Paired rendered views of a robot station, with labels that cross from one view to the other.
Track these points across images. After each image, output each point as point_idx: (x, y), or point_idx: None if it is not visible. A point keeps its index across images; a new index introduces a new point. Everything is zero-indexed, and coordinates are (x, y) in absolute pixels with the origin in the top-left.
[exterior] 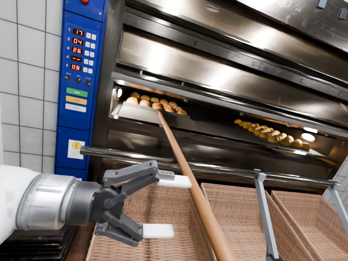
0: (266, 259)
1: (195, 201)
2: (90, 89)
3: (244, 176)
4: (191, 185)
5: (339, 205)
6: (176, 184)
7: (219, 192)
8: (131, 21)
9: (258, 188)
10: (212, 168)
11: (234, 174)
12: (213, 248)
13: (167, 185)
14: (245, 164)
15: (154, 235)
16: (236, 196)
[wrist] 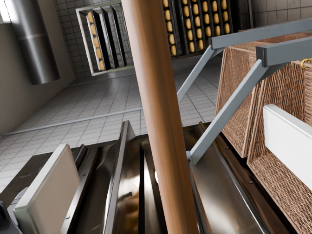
0: (281, 66)
1: (164, 145)
2: None
3: (243, 197)
4: (59, 144)
5: (182, 88)
6: (45, 166)
7: (306, 215)
8: None
9: (201, 146)
10: (199, 226)
11: (250, 212)
12: (144, 10)
13: (43, 184)
14: (225, 210)
15: (299, 131)
16: (287, 187)
